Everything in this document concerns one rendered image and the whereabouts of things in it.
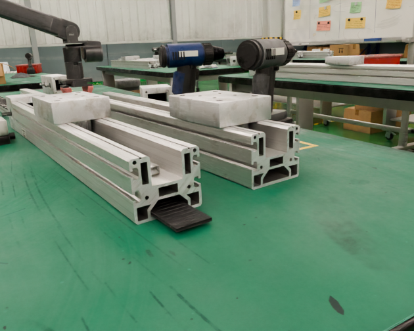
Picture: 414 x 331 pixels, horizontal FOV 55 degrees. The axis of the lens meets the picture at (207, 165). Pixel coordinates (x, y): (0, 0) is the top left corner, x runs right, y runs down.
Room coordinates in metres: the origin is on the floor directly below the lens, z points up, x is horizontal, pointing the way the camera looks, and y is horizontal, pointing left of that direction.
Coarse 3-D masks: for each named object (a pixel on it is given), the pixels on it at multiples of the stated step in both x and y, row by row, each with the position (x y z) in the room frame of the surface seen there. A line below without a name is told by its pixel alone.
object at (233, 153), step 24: (120, 96) 1.15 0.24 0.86; (120, 120) 0.97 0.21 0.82; (144, 120) 0.86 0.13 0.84; (168, 120) 0.77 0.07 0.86; (264, 120) 0.67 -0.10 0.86; (216, 144) 0.64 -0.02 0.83; (240, 144) 0.60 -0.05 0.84; (264, 144) 0.58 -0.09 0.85; (288, 144) 0.61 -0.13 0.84; (216, 168) 0.64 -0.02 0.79; (240, 168) 0.59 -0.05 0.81; (264, 168) 0.58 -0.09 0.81; (288, 168) 0.61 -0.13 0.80
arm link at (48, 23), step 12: (0, 0) 1.30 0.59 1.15; (0, 12) 1.29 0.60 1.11; (12, 12) 1.31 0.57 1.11; (24, 12) 1.32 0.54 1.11; (36, 12) 1.34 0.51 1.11; (24, 24) 1.33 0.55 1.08; (36, 24) 1.34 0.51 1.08; (48, 24) 1.35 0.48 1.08; (60, 24) 1.37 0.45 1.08; (72, 24) 1.38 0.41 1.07; (60, 36) 1.36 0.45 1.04
